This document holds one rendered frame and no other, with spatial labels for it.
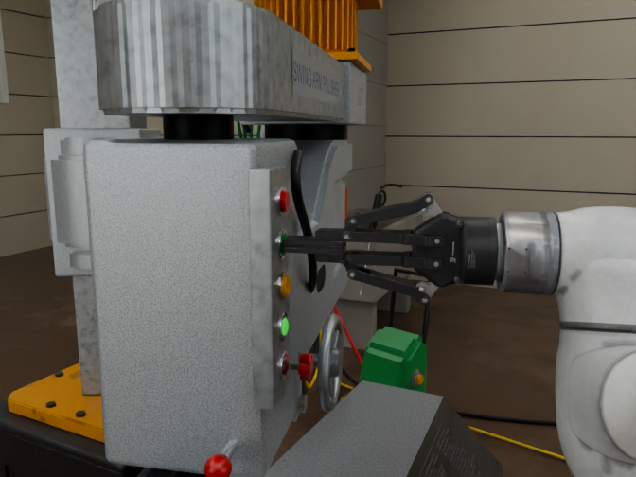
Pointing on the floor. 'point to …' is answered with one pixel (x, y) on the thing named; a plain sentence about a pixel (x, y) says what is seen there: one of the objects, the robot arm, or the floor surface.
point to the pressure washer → (397, 353)
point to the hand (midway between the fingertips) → (314, 244)
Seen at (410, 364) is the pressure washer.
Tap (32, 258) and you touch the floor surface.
